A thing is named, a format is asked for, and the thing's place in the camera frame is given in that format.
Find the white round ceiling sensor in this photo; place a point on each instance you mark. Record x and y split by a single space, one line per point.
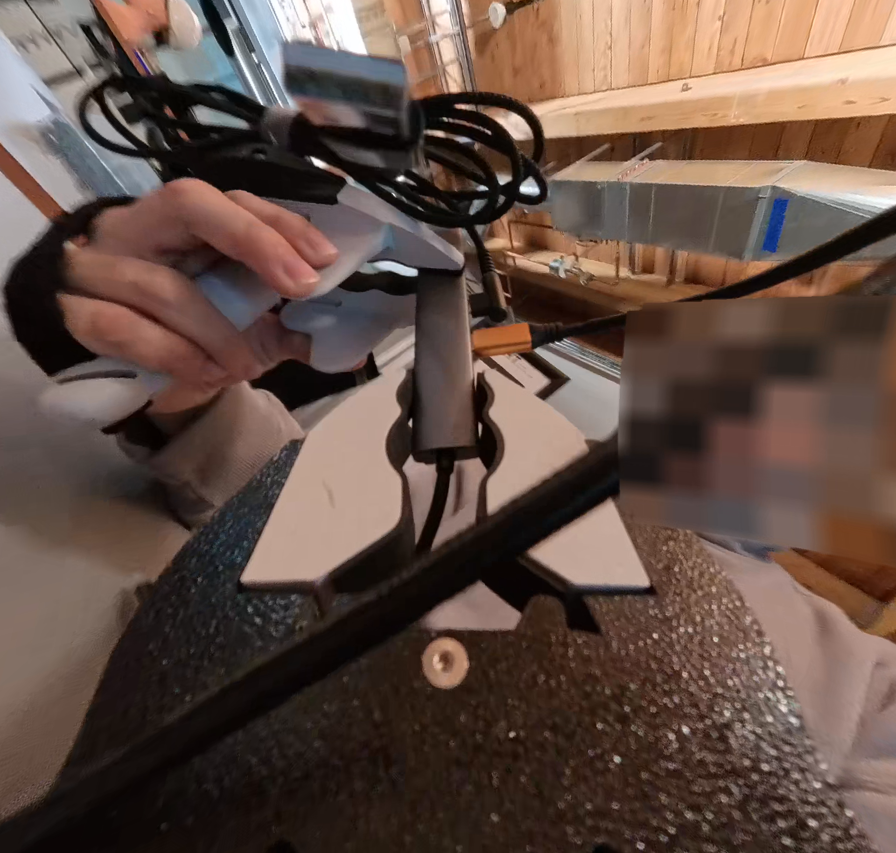
497 14

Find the wooden ceiling beam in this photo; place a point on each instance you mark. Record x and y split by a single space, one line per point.
700 97

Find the rectangular metal air duct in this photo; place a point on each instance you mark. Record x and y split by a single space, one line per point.
700 209

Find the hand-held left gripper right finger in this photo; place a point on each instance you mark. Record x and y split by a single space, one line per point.
532 447

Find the grey USB hub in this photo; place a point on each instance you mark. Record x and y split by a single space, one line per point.
444 377

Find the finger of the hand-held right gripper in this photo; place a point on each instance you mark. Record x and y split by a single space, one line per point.
406 237
350 328

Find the person's right forearm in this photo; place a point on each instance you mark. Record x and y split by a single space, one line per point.
224 447

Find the person's right hand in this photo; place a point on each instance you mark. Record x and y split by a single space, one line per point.
175 251

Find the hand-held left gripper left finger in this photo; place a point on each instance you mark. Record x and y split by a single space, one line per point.
336 489

